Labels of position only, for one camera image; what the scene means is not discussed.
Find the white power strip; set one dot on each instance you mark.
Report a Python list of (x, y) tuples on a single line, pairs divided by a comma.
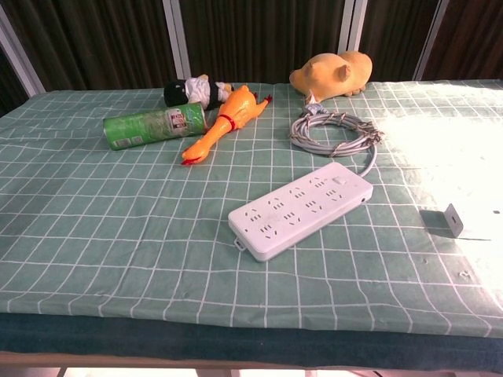
[(302, 208)]

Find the white plug adapter cube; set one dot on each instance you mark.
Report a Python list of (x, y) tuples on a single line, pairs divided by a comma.
[(454, 222)]

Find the orange rubber chicken toy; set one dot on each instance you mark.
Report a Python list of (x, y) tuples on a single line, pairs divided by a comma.
[(228, 121)]

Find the black white plush doll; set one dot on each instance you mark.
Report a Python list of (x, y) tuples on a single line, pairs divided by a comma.
[(196, 92)]

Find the green chips can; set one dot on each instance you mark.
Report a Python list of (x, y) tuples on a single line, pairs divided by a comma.
[(153, 125)]

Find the green checkered tablecloth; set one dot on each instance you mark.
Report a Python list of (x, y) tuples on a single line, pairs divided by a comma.
[(118, 216)]

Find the yellow plush animal toy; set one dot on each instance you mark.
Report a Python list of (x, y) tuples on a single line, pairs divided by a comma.
[(334, 74)]

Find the dark brown curtain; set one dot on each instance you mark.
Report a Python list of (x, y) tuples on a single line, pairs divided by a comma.
[(255, 39)]

